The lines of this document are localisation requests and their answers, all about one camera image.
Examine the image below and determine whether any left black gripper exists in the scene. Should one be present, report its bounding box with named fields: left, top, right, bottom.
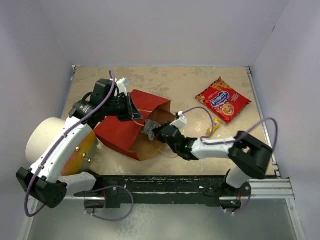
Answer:
left=104, top=92, right=143, bottom=122

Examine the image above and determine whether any grey snack packet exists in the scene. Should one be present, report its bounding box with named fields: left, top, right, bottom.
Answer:
left=140, top=119, right=161, bottom=141

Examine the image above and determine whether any red paper bag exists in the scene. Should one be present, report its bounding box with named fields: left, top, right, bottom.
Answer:
left=94, top=89, right=176, bottom=162

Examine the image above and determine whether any yellow candy packet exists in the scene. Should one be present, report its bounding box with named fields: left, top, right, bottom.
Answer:
left=206, top=117, right=222, bottom=136

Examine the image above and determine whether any red cookie snack bag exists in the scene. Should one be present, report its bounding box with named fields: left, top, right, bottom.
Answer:
left=195, top=77, right=252, bottom=124

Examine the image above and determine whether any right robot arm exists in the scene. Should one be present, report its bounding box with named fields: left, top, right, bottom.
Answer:
left=153, top=124, right=273, bottom=196

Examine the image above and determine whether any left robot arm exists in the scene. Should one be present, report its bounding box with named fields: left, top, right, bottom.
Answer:
left=16, top=77, right=143, bottom=208

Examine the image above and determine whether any white cylinder with orange lid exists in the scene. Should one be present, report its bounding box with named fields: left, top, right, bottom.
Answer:
left=25, top=117, right=98, bottom=176

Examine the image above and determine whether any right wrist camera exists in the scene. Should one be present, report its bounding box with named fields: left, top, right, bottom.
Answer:
left=169, top=111, right=188, bottom=129

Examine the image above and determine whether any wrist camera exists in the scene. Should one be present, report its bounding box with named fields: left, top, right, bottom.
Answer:
left=169, top=111, right=188, bottom=129
left=115, top=77, right=131, bottom=96

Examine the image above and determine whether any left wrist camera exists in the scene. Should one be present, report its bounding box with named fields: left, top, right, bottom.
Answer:
left=115, top=77, right=131, bottom=96

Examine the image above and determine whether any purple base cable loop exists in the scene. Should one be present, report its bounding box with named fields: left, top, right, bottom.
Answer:
left=83, top=184, right=136, bottom=222

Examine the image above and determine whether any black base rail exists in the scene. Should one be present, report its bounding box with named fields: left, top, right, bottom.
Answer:
left=75, top=175, right=251, bottom=209

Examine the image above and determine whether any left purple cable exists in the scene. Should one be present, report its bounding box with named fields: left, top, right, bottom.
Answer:
left=23, top=69, right=116, bottom=218

